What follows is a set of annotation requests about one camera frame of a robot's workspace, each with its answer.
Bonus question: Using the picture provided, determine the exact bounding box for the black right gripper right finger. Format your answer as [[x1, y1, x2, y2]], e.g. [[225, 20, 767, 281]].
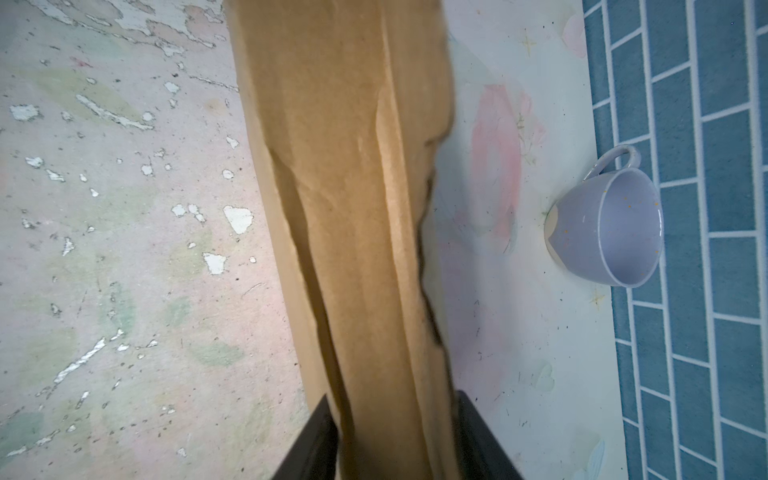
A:
[[456, 390, 523, 480]]

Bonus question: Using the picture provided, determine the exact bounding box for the brown cardboard box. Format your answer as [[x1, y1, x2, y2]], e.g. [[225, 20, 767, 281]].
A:
[[225, 1, 461, 479]]

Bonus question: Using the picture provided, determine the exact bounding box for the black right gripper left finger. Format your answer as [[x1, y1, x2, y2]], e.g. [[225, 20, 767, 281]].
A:
[[273, 396, 339, 480]]

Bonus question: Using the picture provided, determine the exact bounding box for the lavender ceramic mug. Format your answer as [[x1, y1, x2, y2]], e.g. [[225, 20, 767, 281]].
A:
[[544, 145, 664, 288]]

